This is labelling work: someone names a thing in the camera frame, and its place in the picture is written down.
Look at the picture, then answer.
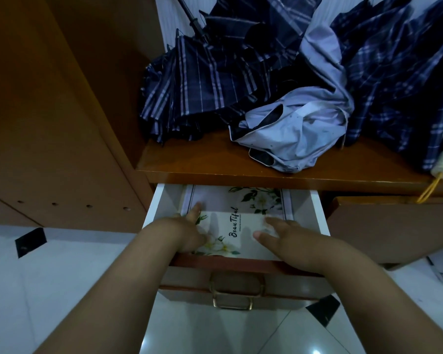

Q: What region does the person's left forearm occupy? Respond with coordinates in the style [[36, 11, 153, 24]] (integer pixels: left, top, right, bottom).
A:
[[33, 217, 181, 354]]

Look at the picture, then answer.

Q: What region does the brass drawer handle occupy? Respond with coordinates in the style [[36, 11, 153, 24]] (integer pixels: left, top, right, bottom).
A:
[[209, 272, 266, 311]]

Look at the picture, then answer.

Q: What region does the closed brown wooden drawer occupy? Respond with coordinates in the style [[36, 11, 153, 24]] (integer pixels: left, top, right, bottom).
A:
[[327, 196, 443, 272]]

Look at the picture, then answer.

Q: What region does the dark smartphone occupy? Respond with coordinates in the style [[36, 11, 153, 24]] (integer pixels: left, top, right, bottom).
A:
[[248, 147, 276, 168]]

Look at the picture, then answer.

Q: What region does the navy plaid umbrella black shaft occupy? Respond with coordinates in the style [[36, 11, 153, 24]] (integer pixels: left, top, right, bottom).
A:
[[139, 0, 323, 145]]

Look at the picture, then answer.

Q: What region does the person's right hand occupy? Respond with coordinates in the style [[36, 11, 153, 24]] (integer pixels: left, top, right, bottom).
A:
[[253, 217, 340, 275]]

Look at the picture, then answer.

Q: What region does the person's left hand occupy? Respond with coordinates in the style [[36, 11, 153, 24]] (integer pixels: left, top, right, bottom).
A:
[[152, 203, 209, 253]]

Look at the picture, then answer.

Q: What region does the open white-lined wooden drawer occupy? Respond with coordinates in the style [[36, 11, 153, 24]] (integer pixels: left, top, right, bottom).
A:
[[143, 183, 335, 311]]

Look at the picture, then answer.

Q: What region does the light blue crumpled garment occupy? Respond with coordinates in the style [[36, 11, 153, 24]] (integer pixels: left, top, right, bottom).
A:
[[228, 25, 355, 174]]

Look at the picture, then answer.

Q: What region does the navy plaid umbrella cream handle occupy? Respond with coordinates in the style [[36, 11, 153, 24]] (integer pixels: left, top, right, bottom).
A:
[[330, 0, 443, 204]]

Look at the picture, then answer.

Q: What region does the brown wooden wardrobe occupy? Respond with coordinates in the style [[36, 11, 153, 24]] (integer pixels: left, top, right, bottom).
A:
[[0, 0, 443, 271]]

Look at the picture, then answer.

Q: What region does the white floral gift box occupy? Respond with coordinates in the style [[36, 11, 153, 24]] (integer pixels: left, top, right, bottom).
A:
[[191, 211, 282, 261]]

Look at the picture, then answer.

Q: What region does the person's right forearm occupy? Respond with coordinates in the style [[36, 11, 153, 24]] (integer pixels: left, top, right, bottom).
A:
[[317, 237, 443, 354]]

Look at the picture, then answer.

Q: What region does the white floral paper bag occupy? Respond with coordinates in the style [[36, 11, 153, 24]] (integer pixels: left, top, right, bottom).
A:
[[180, 185, 294, 222]]

